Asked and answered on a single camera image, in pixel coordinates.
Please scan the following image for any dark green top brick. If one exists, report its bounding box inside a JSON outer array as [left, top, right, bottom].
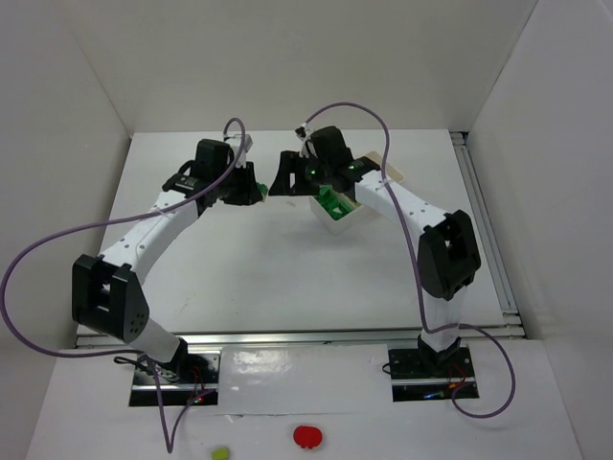
[[257, 183, 268, 200]]

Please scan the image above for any dark green brick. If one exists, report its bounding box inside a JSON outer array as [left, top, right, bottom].
[[257, 183, 268, 200], [315, 186, 339, 213], [329, 202, 352, 220]]

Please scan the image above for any dark green brick front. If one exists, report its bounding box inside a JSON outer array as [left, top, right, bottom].
[[329, 202, 352, 220]]

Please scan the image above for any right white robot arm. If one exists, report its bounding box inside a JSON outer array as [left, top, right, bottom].
[[269, 126, 482, 368]]

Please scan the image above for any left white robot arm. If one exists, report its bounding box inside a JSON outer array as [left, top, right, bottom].
[[72, 134, 264, 379]]

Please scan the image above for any white divided sorting tray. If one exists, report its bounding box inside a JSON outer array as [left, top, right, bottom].
[[308, 191, 375, 235]]

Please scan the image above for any red round object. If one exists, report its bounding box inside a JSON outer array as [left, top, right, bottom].
[[292, 425, 324, 449]]

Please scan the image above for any light green brick foreground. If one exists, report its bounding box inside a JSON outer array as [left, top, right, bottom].
[[211, 447, 230, 460]]

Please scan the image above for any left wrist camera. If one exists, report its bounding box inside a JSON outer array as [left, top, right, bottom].
[[224, 133, 253, 154]]

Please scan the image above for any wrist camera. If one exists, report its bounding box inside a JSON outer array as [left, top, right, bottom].
[[295, 123, 314, 158], [224, 133, 253, 154]]

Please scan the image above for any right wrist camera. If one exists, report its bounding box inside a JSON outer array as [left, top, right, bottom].
[[295, 123, 314, 158]]

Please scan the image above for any aluminium rail right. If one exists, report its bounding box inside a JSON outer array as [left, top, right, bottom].
[[449, 131, 520, 317]]

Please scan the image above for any aluminium rail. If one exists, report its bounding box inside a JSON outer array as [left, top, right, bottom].
[[449, 131, 520, 317], [76, 326, 523, 347]]

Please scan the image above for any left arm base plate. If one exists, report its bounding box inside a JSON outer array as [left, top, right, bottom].
[[128, 352, 221, 407]]

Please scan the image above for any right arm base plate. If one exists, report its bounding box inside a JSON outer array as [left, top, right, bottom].
[[381, 347, 479, 403]]

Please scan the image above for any aluminium rail front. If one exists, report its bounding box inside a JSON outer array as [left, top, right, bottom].
[[76, 326, 523, 347]]

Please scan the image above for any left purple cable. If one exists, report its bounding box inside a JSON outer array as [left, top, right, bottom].
[[0, 117, 247, 453]]

